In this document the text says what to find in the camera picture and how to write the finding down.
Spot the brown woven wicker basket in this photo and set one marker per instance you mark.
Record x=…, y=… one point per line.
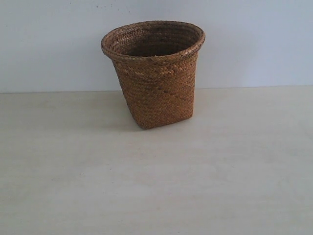
x=155, y=62

